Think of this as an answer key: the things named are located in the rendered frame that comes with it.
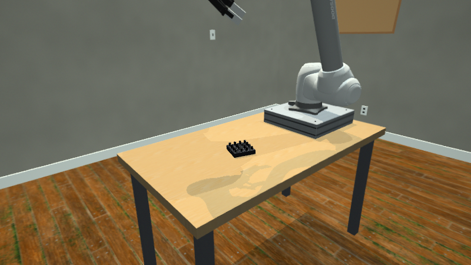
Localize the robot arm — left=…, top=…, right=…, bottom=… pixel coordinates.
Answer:
left=288, top=0, right=361, bottom=115

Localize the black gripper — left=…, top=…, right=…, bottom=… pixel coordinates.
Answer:
left=209, top=0, right=246, bottom=25

